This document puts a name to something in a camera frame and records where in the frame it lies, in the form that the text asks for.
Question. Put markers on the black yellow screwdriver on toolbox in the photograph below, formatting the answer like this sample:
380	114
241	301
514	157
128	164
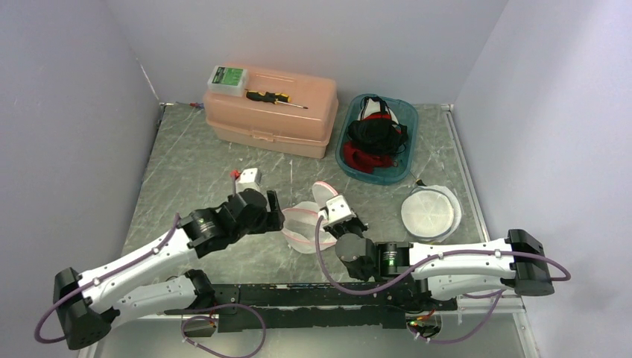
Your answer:
272	98

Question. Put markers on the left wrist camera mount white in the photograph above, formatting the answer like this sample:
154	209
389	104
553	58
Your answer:
246	179

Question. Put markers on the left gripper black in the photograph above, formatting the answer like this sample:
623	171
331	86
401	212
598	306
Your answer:
270	221

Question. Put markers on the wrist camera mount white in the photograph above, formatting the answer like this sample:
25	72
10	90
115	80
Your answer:
336	210
246	179

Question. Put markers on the teal plastic bin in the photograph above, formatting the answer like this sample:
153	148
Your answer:
407	118

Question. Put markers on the white black-trimmed bra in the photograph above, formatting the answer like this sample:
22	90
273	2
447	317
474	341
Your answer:
374	105

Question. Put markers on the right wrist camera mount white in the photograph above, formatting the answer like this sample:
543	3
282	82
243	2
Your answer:
336	210

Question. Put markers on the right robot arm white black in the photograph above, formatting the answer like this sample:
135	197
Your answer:
516	262

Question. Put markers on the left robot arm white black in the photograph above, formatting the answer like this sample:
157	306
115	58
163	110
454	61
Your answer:
88	305

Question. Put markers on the white mesh laundry bag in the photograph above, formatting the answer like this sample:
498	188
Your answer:
431	213

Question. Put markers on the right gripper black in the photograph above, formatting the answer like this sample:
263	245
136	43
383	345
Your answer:
333	227

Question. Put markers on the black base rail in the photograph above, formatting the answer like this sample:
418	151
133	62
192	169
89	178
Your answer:
247	306

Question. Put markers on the bright red bra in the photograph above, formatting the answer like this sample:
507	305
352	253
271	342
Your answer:
377	116

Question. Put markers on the pink-trimmed mesh laundry bag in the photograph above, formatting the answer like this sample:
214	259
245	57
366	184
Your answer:
301	219

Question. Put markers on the dark red bra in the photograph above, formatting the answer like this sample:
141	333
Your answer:
364	162

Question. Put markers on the clear green-label screw box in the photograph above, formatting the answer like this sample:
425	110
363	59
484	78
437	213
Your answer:
227	80

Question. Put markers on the black bra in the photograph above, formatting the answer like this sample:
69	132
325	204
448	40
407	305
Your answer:
361	131
386	145

